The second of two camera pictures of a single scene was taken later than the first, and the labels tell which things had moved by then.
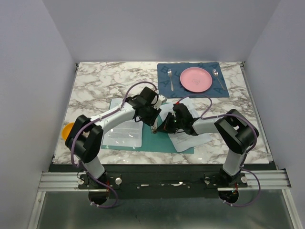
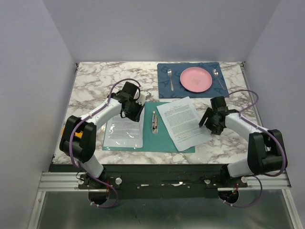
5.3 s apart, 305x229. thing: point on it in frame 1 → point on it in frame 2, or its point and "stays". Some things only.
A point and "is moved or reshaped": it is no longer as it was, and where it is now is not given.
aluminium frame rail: x=258 y=181 stays
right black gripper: x=165 y=126 → x=216 y=130
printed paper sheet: x=182 y=141 stays
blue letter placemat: x=169 y=84 stays
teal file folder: x=116 y=103 is moved or reshaped
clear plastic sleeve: x=127 y=133 stays
